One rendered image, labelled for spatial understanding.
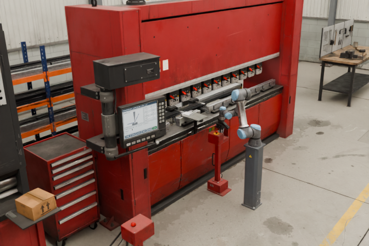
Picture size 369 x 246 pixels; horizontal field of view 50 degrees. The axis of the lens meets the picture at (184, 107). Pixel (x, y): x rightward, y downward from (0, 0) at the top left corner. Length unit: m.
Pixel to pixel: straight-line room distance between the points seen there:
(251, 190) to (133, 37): 2.20
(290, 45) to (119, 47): 3.28
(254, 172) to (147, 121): 1.64
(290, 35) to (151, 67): 3.30
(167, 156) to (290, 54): 2.73
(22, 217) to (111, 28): 1.71
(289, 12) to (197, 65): 2.02
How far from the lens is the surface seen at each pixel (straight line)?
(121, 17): 3.51
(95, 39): 3.83
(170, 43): 4.26
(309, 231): 4.54
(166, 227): 4.44
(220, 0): 4.85
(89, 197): 4.24
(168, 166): 4.50
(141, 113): 3.28
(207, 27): 4.72
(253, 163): 4.45
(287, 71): 6.28
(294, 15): 6.11
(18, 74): 5.19
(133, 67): 3.16
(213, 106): 5.12
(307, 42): 12.09
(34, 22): 8.10
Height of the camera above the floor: 2.63
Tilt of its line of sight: 19 degrees down
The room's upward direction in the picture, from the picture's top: 1 degrees counter-clockwise
